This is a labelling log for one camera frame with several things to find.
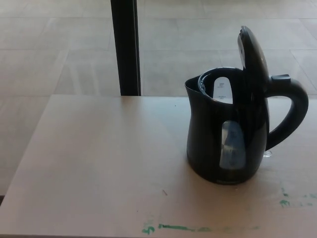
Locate black electric kettle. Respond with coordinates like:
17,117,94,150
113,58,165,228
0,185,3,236
184,25,310,185

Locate black vertical post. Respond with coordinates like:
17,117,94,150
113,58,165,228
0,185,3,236
110,0,142,97

